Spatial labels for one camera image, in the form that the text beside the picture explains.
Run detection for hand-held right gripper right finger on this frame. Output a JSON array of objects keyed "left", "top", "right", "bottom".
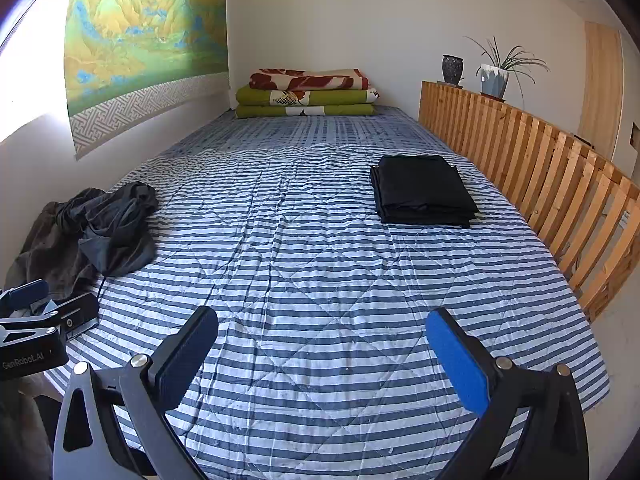
[{"left": 425, "top": 307, "right": 591, "bottom": 480}]

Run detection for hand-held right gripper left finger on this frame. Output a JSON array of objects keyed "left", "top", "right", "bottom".
[{"left": 52, "top": 305, "right": 219, "bottom": 480}]

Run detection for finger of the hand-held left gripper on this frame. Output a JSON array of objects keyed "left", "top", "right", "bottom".
[
  {"left": 0, "top": 280, "right": 49, "bottom": 317},
  {"left": 56, "top": 293, "right": 99, "bottom": 339}
]

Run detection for blue white striped quilt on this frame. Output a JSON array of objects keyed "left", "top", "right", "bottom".
[{"left": 47, "top": 142, "right": 611, "bottom": 466}]

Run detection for black folded clothes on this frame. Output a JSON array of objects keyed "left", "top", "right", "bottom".
[{"left": 370, "top": 155, "right": 480, "bottom": 229}]

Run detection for blue patterned bed sheet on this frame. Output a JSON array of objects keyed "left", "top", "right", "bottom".
[{"left": 160, "top": 107, "right": 451, "bottom": 158}]

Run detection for potted spider plant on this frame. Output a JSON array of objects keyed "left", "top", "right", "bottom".
[{"left": 462, "top": 35, "right": 551, "bottom": 106}]

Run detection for dark ceramic vase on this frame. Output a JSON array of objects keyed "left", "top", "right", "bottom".
[{"left": 442, "top": 54, "right": 466, "bottom": 87}]

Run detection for light wooden door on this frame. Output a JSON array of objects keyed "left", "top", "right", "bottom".
[{"left": 579, "top": 21, "right": 625, "bottom": 163}]

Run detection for red floral folded blanket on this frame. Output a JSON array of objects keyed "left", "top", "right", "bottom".
[{"left": 249, "top": 68, "right": 372, "bottom": 92}]

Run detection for wooden slatted bed rail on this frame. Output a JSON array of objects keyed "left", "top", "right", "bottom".
[{"left": 419, "top": 80, "right": 640, "bottom": 323}]

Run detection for landscape wall poster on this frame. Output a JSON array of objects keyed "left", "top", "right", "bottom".
[{"left": 64, "top": 0, "right": 231, "bottom": 161}]

